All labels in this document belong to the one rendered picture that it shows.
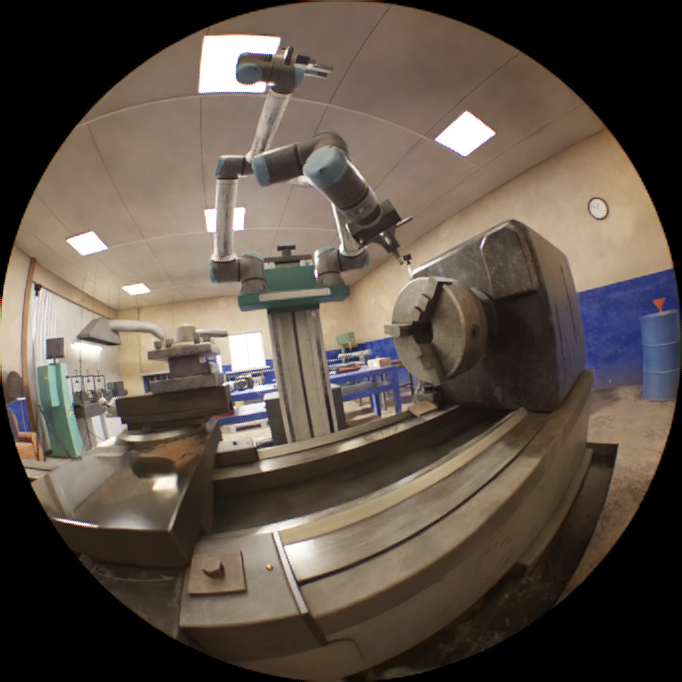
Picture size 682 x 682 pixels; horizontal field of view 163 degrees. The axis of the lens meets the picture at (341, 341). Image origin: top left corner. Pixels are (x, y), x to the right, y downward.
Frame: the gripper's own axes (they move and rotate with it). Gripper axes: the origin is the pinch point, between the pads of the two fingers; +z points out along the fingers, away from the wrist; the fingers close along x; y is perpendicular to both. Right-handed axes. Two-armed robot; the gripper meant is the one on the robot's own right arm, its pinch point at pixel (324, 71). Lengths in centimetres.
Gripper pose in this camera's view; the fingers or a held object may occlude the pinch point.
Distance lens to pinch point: 115.7
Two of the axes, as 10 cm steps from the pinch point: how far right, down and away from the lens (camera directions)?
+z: 9.1, -1.2, 4.0
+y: -1.4, 8.2, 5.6
